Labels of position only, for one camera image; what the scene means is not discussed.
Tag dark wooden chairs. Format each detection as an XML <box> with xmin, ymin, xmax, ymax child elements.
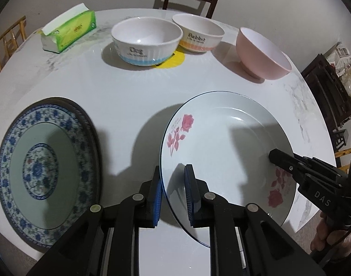
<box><xmin>302</xmin><ymin>53</ymin><xmax>351</xmax><ymax>150</ymax></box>

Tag white plate with pink flowers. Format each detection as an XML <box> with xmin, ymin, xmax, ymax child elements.
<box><xmin>159</xmin><ymin>91</ymin><xmax>297</xmax><ymax>248</ymax></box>

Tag stack of newspapers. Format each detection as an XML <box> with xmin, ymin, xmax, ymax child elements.
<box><xmin>326</xmin><ymin>42</ymin><xmax>351</xmax><ymax>107</ymax></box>

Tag bamboo chair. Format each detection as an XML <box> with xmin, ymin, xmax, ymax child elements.
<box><xmin>335</xmin><ymin>148</ymin><xmax>351</xmax><ymax>168</ymax></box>
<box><xmin>0</xmin><ymin>16</ymin><xmax>26</xmax><ymax>72</ymax></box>

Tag large blue patterned plate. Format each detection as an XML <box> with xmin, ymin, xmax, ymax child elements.
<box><xmin>40</xmin><ymin>97</ymin><xmax>103</xmax><ymax>207</ymax></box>

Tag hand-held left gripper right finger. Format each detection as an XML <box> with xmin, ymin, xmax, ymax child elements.
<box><xmin>184</xmin><ymin>164</ymin><xmax>327</xmax><ymax>276</ymax></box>

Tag round yellow warning sticker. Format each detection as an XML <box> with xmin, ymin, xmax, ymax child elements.
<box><xmin>155</xmin><ymin>50</ymin><xmax>185</xmax><ymax>69</ymax></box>

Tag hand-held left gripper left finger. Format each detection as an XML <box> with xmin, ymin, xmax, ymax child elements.
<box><xmin>27</xmin><ymin>165</ymin><xmax>164</xmax><ymax>276</ymax></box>

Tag green tissue box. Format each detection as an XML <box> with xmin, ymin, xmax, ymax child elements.
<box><xmin>40</xmin><ymin>3</ymin><xmax>97</xmax><ymax>54</ymax></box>

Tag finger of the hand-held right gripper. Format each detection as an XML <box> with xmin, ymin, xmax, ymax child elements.
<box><xmin>268</xmin><ymin>149</ymin><xmax>312</xmax><ymax>182</ymax></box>

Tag large pink bowl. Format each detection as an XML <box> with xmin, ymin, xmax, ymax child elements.
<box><xmin>236</xmin><ymin>27</ymin><xmax>292</xmax><ymax>81</ymax></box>

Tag white bowl with blue stripe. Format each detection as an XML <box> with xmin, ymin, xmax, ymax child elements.
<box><xmin>111</xmin><ymin>17</ymin><xmax>183</xmax><ymax>66</ymax></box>

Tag white bowl with orange stripe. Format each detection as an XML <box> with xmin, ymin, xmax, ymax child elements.
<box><xmin>172</xmin><ymin>14</ymin><xmax>225</xmax><ymax>54</ymax></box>

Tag small blue patterned plate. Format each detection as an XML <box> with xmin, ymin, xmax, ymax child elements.
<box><xmin>0</xmin><ymin>103</ymin><xmax>97</xmax><ymax>249</ymax></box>

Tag person's right hand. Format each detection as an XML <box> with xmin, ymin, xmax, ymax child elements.
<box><xmin>310</xmin><ymin>221</ymin><xmax>351</xmax><ymax>262</ymax></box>

